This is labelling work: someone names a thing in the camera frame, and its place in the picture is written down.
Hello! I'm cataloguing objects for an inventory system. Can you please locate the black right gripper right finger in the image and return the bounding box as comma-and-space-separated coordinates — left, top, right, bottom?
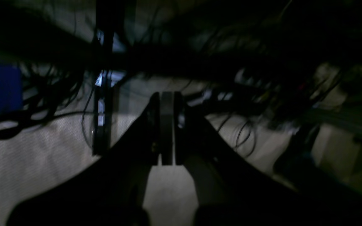
174, 92, 362, 226

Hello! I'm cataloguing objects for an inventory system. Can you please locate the black table leg post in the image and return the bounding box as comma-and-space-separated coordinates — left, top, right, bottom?
92, 0, 118, 156

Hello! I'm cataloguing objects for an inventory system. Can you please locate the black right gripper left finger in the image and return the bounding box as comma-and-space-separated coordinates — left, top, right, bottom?
6, 93, 160, 226

